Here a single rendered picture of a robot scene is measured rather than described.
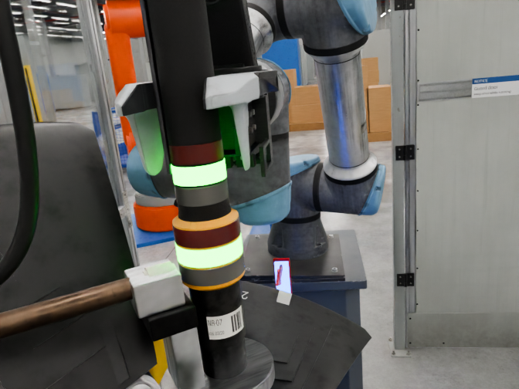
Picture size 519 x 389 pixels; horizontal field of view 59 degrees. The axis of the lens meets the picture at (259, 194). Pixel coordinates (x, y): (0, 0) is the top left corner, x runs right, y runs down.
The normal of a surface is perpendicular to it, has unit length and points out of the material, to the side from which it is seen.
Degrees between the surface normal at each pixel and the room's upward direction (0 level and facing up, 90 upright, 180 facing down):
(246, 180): 89
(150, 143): 94
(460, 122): 90
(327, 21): 117
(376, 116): 90
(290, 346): 12
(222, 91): 42
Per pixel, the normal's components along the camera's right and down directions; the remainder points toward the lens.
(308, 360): 0.14, -0.95
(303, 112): -0.11, 0.29
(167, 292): 0.45, 0.22
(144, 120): 0.97, 0.05
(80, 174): 0.39, -0.62
